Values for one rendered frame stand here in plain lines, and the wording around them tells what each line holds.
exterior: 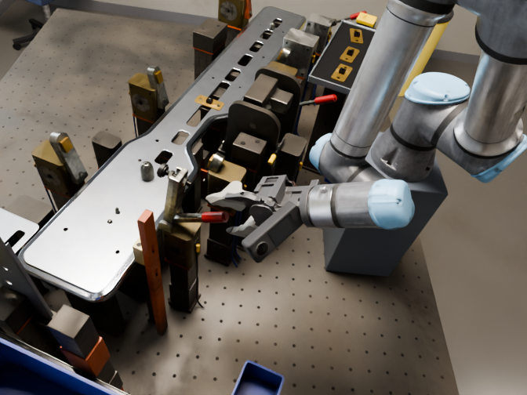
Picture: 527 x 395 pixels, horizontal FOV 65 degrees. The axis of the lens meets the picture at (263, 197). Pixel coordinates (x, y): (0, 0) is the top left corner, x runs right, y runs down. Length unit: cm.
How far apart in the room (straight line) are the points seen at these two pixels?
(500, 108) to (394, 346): 74
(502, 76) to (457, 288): 180
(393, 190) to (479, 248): 200
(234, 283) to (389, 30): 82
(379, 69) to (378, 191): 18
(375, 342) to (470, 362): 103
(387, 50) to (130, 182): 67
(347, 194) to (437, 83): 39
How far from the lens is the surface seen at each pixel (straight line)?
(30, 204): 109
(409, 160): 101
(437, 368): 129
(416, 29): 65
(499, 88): 70
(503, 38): 60
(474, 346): 227
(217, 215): 80
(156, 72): 123
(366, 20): 152
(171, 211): 84
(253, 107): 97
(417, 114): 94
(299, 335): 119
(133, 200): 102
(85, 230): 98
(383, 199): 64
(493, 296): 247
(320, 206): 67
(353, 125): 72
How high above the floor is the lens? 178
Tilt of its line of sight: 50 degrees down
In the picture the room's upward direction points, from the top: 11 degrees clockwise
